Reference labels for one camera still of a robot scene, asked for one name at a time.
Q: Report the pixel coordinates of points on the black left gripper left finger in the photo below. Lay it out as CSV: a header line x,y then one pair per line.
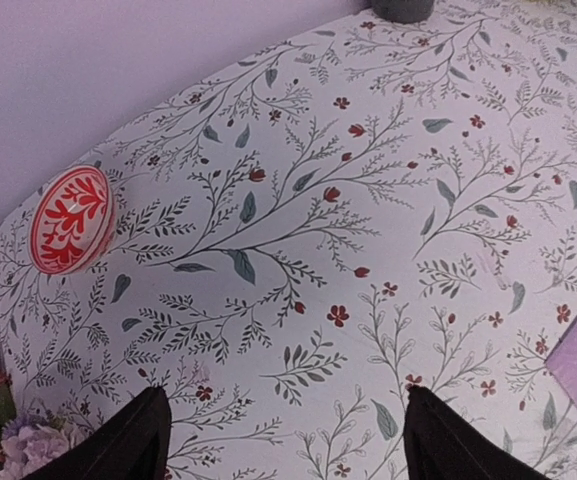
x,y
133,444

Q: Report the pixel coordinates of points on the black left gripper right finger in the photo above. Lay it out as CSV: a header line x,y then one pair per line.
x,y
440,445

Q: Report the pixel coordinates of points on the dark grey metal mug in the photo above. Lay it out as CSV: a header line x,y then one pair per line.
x,y
403,11

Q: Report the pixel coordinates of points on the red patterned ceramic bowl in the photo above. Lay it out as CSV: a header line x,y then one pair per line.
x,y
74,222

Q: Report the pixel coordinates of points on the lilac white flower bouquet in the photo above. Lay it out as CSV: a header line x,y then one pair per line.
x,y
29,442

